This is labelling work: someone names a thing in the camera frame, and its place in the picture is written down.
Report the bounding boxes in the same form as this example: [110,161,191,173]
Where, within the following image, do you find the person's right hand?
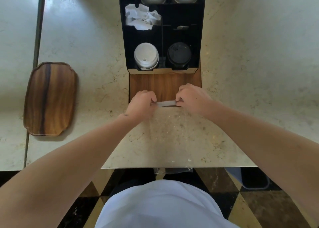
[175,83,214,119]

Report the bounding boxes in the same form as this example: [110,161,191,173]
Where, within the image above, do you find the person's left hand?
[124,90,157,123]

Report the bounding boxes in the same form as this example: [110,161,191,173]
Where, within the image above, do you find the black condiment organizer box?
[119,0,206,75]

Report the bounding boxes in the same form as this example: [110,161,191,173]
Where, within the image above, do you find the wooden board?
[129,70,202,107]

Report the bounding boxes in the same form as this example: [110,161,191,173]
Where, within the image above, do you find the stack of white cup lids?
[134,43,160,71]

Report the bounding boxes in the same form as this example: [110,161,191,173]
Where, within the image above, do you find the grey bin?
[224,167,271,190]

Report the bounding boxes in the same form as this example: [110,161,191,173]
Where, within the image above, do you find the clear plastic bag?
[150,100,194,175]

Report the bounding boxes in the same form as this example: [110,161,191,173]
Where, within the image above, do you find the person's left forearm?
[0,114,146,228]

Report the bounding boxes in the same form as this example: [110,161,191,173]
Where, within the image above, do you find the person's white shirt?
[94,180,241,228]

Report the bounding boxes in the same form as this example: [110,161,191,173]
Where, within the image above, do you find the stack of black cup lids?
[167,42,192,70]

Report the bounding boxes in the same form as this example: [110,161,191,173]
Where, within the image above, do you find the wooden serving tray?
[23,62,78,137]

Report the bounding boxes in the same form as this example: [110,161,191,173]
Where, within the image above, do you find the person's right forearm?
[199,101,319,222]

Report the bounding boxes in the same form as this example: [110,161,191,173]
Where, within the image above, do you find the crumpled white napkins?
[125,3,162,31]

